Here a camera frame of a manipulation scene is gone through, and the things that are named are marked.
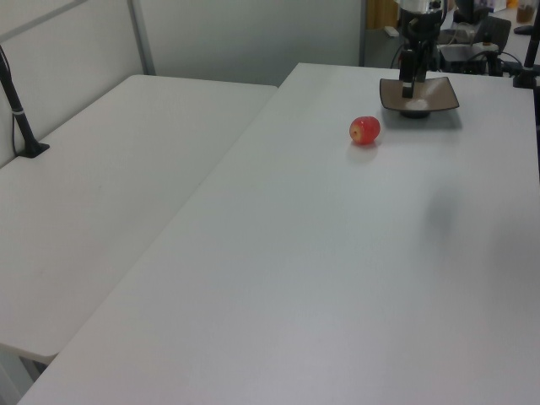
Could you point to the slim grey partition post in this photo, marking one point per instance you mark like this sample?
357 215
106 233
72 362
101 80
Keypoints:
363 34

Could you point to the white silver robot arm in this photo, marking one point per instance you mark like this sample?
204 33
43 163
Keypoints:
415 4

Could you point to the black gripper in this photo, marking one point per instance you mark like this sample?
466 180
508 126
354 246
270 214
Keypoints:
419 25

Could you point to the black clamp camera stand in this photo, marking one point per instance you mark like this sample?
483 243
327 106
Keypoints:
529 59

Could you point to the black computer mouse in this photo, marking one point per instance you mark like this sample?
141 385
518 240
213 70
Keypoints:
524 29

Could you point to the red apple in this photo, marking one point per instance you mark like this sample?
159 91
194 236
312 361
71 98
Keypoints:
365 131

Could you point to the brown square ceramic plate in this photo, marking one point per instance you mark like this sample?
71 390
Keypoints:
439 93

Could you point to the black camera stand with base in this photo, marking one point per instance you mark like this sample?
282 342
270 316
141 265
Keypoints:
19 118

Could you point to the grey table leg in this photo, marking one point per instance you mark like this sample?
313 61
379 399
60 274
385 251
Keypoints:
10 379

